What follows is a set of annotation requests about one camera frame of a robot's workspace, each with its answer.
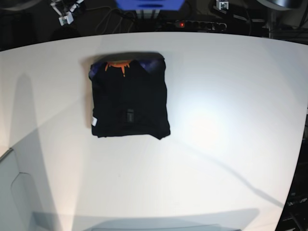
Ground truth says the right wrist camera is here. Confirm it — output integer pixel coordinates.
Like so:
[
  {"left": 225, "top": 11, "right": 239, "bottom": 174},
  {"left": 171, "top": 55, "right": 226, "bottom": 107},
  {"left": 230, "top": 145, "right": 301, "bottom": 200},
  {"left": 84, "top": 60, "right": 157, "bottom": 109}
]
[{"left": 59, "top": 12, "right": 74, "bottom": 26}]

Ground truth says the black T-shirt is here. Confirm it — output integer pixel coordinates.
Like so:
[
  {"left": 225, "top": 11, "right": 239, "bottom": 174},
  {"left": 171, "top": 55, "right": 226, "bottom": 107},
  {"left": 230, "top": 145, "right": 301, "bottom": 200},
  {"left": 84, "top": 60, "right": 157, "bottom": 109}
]
[{"left": 89, "top": 52, "right": 170, "bottom": 140}]

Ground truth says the blue plastic box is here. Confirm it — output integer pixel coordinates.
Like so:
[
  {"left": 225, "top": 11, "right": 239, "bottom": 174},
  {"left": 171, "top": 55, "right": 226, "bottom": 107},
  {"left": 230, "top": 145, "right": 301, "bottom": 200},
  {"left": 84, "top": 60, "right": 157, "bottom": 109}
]
[{"left": 116, "top": 0, "right": 185, "bottom": 11}]

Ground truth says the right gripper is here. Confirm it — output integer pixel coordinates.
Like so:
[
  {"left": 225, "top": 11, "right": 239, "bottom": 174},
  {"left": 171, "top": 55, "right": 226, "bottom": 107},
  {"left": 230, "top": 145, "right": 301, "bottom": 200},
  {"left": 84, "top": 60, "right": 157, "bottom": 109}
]
[{"left": 49, "top": 0, "right": 86, "bottom": 16}]

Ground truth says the black power strip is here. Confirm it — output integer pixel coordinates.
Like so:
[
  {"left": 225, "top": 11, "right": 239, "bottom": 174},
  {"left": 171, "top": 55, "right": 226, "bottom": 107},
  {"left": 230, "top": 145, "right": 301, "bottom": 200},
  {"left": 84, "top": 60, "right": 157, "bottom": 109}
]
[{"left": 168, "top": 20, "right": 227, "bottom": 32}]

